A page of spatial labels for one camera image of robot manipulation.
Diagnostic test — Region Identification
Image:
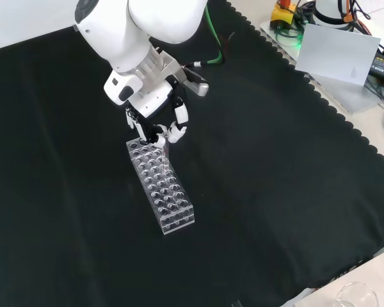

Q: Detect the grey metal base plate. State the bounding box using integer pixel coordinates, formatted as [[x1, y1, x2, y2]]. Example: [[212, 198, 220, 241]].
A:
[[259, 16, 384, 115]]

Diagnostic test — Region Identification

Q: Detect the yellow emergency stop button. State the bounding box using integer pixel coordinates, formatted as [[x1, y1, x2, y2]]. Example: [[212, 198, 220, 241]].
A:
[[271, 0, 299, 26]]

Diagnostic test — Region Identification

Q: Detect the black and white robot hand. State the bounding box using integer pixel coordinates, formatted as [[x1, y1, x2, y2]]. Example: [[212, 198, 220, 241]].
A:
[[103, 71, 190, 150]]

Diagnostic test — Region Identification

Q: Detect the green robot cable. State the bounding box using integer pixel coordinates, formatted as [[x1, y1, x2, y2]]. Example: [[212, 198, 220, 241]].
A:
[[193, 4, 225, 68]]

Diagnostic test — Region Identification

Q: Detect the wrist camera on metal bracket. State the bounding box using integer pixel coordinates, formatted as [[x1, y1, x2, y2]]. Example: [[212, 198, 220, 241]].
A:
[[159, 52, 210, 97]]

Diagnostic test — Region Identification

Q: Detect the clear acrylic test tube rack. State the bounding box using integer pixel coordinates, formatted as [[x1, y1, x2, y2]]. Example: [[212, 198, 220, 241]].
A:
[[125, 138, 196, 236]]

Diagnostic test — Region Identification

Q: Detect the clear round glass flask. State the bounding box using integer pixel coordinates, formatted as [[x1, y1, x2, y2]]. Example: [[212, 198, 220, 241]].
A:
[[334, 281, 381, 307]]

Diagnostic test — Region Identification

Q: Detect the black bench cloth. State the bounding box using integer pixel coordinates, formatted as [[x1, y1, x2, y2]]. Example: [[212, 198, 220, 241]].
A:
[[0, 0, 384, 307]]

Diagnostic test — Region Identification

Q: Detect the clear glass test tube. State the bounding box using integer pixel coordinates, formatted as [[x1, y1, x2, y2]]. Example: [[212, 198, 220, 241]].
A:
[[159, 140, 172, 172]]

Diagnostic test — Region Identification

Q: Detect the orange robot cable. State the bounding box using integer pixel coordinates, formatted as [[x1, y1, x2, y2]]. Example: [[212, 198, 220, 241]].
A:
[[339, 0, 372, 35]]

